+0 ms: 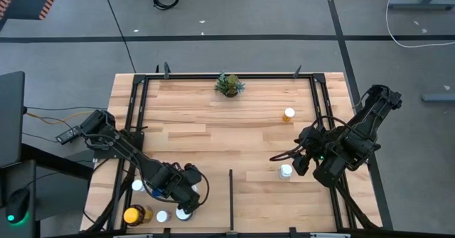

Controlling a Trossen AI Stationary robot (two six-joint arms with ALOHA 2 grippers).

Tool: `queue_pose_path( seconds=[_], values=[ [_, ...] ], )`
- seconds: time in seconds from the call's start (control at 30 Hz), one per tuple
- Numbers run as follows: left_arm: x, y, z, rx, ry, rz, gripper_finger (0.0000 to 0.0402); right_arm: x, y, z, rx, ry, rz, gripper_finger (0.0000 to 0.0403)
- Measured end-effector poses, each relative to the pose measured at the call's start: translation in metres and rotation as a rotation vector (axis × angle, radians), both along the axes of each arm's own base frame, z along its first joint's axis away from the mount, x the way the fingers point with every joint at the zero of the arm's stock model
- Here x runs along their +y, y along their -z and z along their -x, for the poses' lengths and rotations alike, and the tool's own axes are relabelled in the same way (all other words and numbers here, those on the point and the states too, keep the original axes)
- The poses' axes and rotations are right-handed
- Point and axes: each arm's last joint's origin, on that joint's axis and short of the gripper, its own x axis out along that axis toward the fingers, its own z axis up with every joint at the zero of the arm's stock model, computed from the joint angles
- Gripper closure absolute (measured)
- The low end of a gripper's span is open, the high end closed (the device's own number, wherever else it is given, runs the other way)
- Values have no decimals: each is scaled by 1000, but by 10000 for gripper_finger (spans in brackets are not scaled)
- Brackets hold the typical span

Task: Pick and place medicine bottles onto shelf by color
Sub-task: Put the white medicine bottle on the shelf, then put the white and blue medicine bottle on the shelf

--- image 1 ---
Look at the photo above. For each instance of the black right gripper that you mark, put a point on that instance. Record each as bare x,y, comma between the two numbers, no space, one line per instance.
309,145

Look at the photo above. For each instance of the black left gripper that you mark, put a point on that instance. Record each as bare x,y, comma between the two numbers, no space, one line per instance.
177,183

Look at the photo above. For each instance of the white bottle printed label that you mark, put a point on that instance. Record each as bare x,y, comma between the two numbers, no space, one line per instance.
183,216

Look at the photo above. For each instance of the clear bottle green label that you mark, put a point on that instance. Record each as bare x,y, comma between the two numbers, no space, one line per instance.
163,216

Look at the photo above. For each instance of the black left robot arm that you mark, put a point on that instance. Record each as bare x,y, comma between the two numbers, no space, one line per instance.
117,144

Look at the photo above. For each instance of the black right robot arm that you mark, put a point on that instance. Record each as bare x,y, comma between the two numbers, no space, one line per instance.
359,142

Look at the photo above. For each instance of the plain white bottle white cap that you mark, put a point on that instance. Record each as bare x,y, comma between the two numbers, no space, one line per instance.
286,170

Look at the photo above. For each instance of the orange pill bottle white cap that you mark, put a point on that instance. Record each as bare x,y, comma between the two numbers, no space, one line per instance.
289,112

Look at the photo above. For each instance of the white bottle blue label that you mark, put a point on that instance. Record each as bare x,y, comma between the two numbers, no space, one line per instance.
136,185

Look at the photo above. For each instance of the yellow bottle yellow cap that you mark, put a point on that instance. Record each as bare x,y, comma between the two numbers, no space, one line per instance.
132,215

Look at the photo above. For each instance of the small potted succulent plant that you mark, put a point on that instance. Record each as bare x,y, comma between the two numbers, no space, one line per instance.
230,87

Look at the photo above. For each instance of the black power brick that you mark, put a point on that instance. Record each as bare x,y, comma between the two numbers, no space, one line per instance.
67,135

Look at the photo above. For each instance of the black side desk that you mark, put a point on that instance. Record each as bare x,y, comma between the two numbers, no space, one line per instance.
25,174

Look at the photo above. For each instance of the black mouse green light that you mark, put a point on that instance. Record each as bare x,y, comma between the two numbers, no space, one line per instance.
17,204

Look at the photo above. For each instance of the black monitor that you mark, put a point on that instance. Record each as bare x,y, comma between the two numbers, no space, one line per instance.
10,117

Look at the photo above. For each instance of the black mat orange stripes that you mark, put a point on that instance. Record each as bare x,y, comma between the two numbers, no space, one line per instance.
28,0

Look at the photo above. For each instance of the black aluminium table frame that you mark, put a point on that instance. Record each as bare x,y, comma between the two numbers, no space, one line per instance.
249,76

